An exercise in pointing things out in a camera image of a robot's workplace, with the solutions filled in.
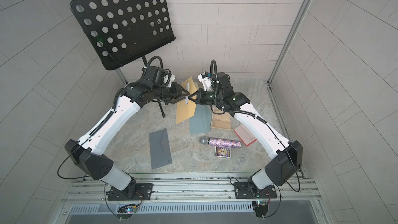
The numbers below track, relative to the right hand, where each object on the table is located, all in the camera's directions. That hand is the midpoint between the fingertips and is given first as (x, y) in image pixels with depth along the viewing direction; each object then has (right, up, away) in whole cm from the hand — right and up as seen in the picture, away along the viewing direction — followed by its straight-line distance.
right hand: (188, 98), depth 69 cm
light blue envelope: (+4, -16, +26) cm, 31 cm away
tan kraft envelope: (-1, -5, 0) cm, 5 cm away
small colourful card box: (+17, -29, +14) cm, 37 cm away
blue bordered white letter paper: (-1, -1, +1) cm, 2 cm away
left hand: (+1, +2, +2) cm, 3 cm away
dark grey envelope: (-17, -31, +14) cm, 38 cm away
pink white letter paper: (+32, -24, +21) cm, 45 cm away
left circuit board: (-26, -49, -3) cm, 56 cm away
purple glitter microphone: (+7, -24, +15) cm, 29 cm away
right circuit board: (+32, -49, 0) cm, 59 cm away
